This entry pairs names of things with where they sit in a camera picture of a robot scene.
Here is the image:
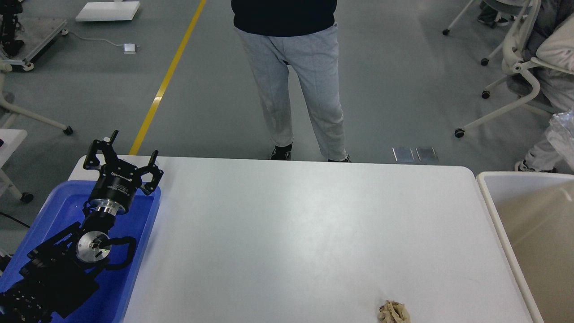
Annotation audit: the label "aluminium foil sheet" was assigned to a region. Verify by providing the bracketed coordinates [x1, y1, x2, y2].
[546, 110, 574, 171]

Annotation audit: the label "standing person grey trousers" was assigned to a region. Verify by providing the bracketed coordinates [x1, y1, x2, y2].
[230, 0, 352, 163]

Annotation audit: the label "crumpled beige paper ball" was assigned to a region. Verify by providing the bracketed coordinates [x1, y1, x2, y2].
[377, 301, 412, 323]

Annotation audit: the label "left metal floor plate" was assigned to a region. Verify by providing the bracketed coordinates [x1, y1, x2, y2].
[393, 147, 415, 163]

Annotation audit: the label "seated person light clothes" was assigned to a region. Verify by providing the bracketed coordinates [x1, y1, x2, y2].
[514, 0, 574, 173]

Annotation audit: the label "white office chair right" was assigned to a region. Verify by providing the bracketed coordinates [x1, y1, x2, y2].
[454, 0, 573, 138]

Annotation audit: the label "white side table left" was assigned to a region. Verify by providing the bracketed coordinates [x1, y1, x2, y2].
[0, 129, 34, 204]

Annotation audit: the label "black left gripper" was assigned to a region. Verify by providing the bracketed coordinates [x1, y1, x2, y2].
[83, 130, 164, 215]

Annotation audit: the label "white flat board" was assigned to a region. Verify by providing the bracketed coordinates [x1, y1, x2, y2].
[75, 0, 141, 22]

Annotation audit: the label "white chair base left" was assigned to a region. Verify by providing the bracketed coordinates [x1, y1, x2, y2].
[0, 62, 74, 135]

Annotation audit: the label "grey wheeled cart platform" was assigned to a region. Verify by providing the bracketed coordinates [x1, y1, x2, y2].
[1, 15, 67, 71]

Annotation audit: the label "white chair legs far right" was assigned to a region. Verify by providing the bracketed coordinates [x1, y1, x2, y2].
[442, 0, 530, 67]

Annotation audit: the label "metal floor plate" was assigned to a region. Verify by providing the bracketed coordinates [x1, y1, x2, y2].
[393, 147, 415, 163]
[415, 147, 439, 163]

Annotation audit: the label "blue plastic bin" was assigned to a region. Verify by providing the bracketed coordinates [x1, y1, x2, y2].
[0, 180, 161, 323]

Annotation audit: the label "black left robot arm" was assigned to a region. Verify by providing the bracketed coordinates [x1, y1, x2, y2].
[1, 131, 164, 323]

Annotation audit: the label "beige plastic bin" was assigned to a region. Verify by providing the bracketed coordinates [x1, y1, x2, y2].
[476, 171, 574, 323]

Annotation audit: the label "white power adapter with cable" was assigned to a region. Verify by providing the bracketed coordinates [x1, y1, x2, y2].
[67, 30, 140, 54]

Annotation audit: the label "right metal floor plate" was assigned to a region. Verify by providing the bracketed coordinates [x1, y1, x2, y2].
[415, 147, 439, 163]

